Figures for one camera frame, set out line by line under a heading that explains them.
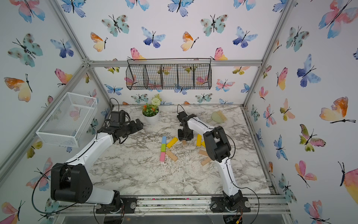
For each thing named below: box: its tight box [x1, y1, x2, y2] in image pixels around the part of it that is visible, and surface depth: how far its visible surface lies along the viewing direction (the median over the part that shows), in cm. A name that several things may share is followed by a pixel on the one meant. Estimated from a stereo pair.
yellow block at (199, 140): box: [196, 133, 202, 147], surface depth 101 cm
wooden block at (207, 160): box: [201, 156, 212, 166], surface depth 91 cm
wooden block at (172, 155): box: [165, 149, 179, 162], surface depth 93 cm
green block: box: [160, 143, 167, 153], surface depth 97 cm
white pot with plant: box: [142, 93, 163, 124], surface depth 103 cm
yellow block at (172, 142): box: [166, 137, 179, 149], surface depth 100 cm
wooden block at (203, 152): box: [199, 149, 209, 157], surface depth 96 cm
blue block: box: [162, 135, 167, 144], surface depth 101 cm
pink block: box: [159, 152, 166, 162], surface depth 94 cm
